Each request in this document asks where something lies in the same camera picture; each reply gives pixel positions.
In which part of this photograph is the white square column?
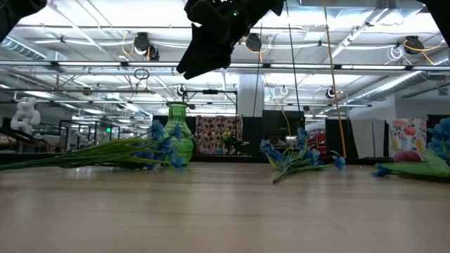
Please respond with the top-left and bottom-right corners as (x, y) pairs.
(238, 73), (266, 117)

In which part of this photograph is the black ceiling cable reel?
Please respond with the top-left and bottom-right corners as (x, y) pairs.
(404, 34), (425, 55)
(245, 32), (263, 53)
(133, 31), (161, 61)

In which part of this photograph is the yellow hanging cable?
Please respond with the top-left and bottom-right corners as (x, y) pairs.
(322, 0), (348, 159)

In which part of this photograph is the black hanging cable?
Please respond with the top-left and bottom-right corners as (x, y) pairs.
(284, 0), (303, 117)

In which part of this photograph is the black aluminium table frame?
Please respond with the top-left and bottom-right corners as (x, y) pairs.
(0, 150), (450, 166)

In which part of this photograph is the floral print cloth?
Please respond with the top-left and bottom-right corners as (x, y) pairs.
(386, 117), (428, 158)

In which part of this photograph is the red artificial tulip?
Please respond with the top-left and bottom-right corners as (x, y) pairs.
(378, 147), (450, 183)

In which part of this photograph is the black computer case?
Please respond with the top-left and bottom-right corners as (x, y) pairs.
(262, 109), (306, 154)

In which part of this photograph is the black overhead stand frame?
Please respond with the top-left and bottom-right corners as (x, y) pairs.
(181, 88), (239, 117)

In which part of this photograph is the green glass vase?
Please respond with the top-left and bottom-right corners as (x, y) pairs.
(163, 101), (196, 166)

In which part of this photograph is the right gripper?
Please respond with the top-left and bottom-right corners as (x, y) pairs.
(176, 0), (285, 80)

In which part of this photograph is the long ceiling light strip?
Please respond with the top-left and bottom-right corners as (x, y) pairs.
(0, 60), (450, 71)

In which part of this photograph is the white hanging cloth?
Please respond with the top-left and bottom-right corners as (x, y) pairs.
(349, 117), (388, 159)

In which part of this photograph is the blue artificial flower sprig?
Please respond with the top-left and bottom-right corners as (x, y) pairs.
(259, 126), (348, 184)
(371, 117), (450, 179)
(0, 120), (187, 172)

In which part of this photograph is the silver ventilation duct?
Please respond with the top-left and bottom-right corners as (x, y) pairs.
(346, 70), (450, 103)

